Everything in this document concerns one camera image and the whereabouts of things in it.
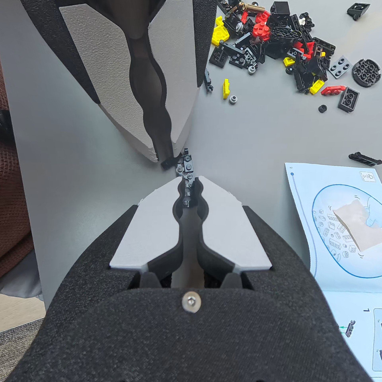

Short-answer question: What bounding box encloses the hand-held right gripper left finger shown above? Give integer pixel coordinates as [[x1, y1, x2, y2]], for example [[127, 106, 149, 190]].
[[109, 176, 185, 273]]

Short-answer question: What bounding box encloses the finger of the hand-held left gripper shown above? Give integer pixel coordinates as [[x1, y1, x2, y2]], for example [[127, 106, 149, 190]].
[[140, 0, 200, 159], [59, 4, 167, 163]]

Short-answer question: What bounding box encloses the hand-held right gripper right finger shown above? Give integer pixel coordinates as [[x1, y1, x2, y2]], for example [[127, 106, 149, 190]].
[[194, 175, 273, 274]]

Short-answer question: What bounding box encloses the black toy plate assembly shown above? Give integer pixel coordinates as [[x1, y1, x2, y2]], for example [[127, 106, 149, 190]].
[[161, 148, 199, 208]]

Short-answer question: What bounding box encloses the pile of toy bricks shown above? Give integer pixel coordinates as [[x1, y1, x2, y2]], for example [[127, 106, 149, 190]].
[[209, 0, 336, 94]]

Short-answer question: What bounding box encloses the grey desk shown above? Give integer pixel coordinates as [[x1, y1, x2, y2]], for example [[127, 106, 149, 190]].
[[0, 0, 382, 311]]

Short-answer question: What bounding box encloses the light blue instruction booklet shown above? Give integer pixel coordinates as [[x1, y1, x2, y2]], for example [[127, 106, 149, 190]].
[[285, 163, 382, 379]]

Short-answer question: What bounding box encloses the person's brown sweater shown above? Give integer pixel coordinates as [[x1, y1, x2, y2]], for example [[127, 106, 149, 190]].
[[0, 58, 35, 279]]

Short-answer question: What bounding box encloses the long black toy bar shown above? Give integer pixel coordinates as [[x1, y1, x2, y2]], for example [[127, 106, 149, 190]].
[[348, 152, 382, 166]]

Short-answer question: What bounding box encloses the grey square toy plate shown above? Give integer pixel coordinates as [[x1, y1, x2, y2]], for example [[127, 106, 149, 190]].
[[328, 55, 353, 79]]

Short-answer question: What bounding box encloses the black rectangular toy brick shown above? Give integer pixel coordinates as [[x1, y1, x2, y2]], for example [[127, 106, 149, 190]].
[[338, 87, 360, 113]]

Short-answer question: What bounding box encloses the round black toy plate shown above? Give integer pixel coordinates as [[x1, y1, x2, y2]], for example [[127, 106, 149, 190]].
[[352, 58, 382, 88]]

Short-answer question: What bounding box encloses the black toy wedge piece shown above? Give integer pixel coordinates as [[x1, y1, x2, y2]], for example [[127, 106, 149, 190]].
[[347, 2, 371, 21]]

